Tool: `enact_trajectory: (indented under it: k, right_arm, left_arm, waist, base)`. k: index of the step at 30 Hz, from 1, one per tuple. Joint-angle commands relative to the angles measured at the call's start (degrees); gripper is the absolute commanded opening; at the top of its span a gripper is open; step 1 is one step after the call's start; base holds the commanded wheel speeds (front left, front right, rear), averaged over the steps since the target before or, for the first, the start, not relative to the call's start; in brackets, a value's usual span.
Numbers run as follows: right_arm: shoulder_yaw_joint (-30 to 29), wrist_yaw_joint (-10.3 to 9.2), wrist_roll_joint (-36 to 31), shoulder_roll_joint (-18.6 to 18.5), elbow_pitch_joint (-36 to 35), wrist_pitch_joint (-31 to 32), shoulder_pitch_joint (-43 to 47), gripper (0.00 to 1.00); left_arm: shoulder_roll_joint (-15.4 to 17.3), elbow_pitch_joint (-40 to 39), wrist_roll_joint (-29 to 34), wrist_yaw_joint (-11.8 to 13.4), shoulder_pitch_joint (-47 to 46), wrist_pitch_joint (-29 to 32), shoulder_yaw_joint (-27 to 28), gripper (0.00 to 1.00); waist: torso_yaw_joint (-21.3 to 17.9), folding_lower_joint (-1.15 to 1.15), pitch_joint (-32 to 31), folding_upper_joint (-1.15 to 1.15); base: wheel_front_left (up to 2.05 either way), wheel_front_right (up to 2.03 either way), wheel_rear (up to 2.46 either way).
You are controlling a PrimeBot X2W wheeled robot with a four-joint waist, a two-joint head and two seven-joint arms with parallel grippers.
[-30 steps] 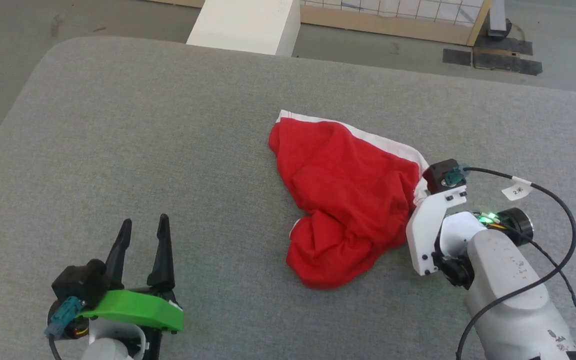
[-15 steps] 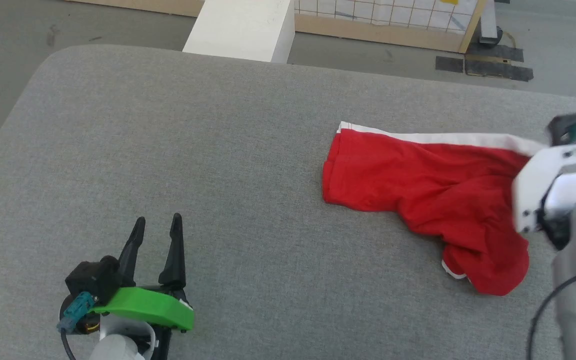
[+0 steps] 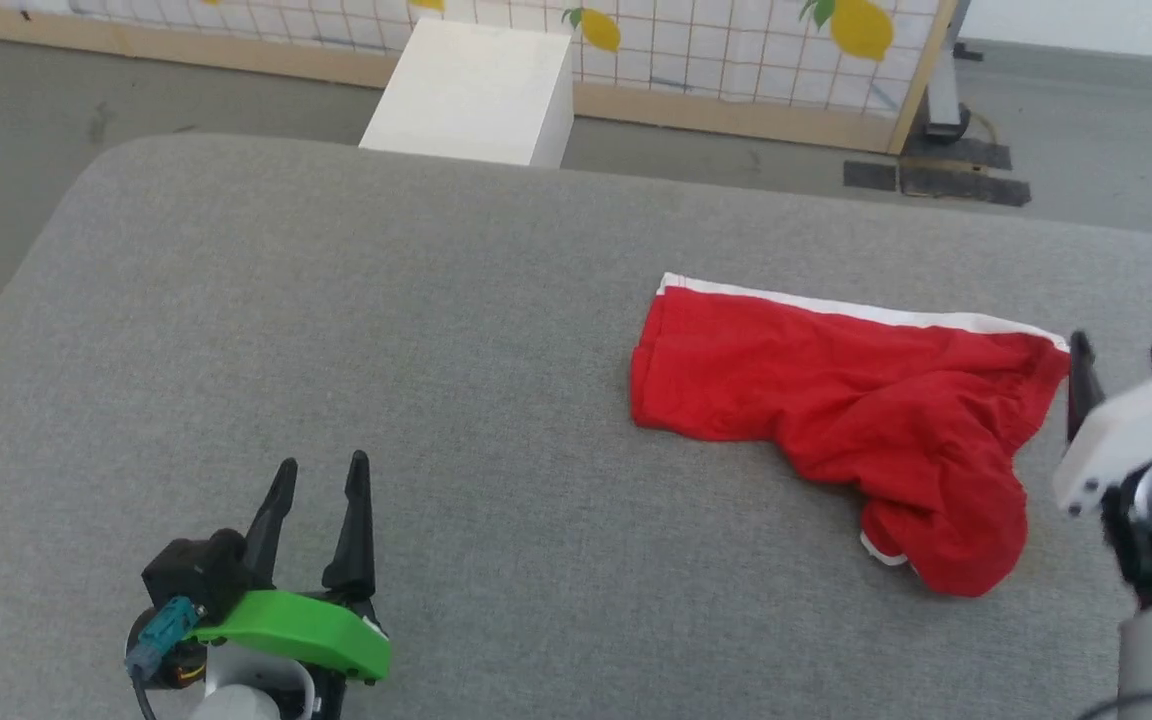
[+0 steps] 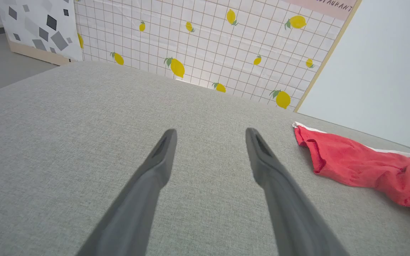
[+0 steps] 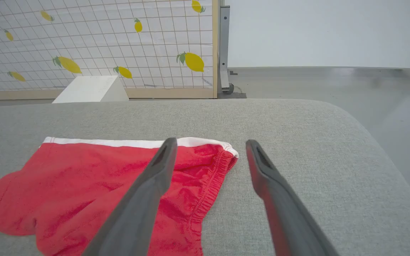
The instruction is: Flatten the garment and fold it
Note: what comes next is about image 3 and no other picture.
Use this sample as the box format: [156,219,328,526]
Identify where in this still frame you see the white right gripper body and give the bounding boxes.
[1052,378,1152,518]

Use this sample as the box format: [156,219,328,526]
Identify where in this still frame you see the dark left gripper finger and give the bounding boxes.
[322,450,377,598]
[242,458,299,588]

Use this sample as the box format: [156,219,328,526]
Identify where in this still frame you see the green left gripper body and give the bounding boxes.
[186,589,393,719]

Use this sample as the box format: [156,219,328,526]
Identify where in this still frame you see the red shorts with white waistband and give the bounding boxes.
[630,272,1073,599]

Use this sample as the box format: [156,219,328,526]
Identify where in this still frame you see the long black floor tape patch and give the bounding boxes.
[899,165,1032,209]

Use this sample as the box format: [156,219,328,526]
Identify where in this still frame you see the small black floor tape patch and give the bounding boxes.
[843,160,899,193]

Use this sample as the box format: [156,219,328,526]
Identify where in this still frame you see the grey metal stand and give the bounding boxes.
[901,0,1013,171]

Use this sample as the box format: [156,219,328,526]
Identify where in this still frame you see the white box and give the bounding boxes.
[359,18,575,168]

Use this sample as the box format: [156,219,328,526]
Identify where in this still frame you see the wooden lemon print screen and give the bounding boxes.
[0,0,962,157]

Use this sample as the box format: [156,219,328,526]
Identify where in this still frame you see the teal cable connector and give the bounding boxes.
[125,597,205,681]

